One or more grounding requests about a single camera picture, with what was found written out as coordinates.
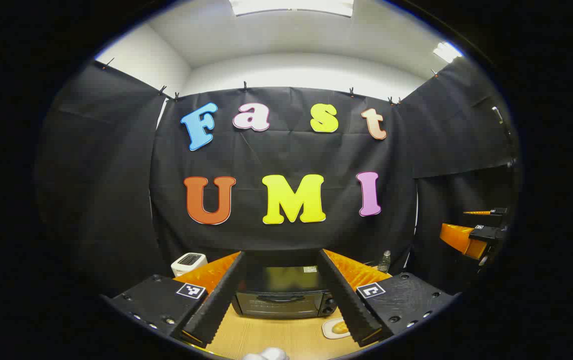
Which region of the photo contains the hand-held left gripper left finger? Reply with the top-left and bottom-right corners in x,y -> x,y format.
109,250 -> 246,349

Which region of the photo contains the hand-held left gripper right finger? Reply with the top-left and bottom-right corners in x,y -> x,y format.
316,248 -> 460,348

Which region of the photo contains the black electric oven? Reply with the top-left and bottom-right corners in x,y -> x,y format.
231,251 -> 338,320

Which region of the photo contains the white square plate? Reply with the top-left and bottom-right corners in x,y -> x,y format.
321,316 -> 352,341

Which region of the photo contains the white toaster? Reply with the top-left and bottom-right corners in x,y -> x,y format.
170,252 -> 208,277

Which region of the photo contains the black backdrop cloth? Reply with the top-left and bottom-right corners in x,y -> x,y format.
34,57 -> 520,301

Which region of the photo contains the ceiling light panel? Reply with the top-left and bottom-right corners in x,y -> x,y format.
434,41 -> 462,63
229,0 -> 355,17

